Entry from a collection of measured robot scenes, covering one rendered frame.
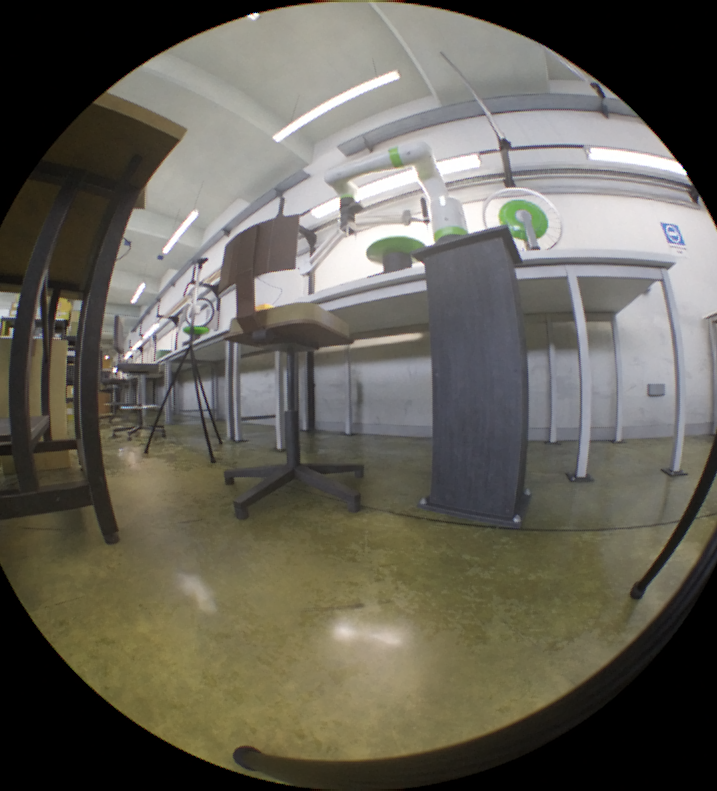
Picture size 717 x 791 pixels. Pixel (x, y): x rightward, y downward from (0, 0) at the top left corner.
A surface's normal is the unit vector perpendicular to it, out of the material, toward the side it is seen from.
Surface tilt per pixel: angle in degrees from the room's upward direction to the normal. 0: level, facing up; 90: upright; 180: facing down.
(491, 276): 90
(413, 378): 90
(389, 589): 0
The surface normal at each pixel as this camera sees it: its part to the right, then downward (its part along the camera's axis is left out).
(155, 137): 0.02, 1.00
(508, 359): -0.68, 0.01
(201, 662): -0.02, -1.00
